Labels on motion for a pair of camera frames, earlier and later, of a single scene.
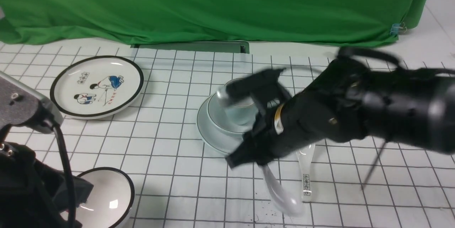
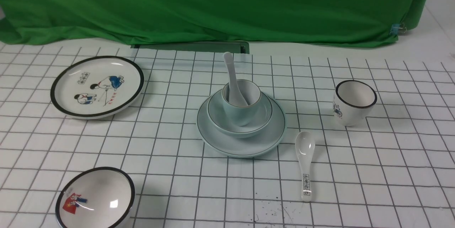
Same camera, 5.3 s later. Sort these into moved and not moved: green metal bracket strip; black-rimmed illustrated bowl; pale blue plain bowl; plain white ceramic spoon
Moved: plain white ceramic spoon
Not moved: green metal bracket strip; pale blue plain bowl; black-rimmed illustrated bowl
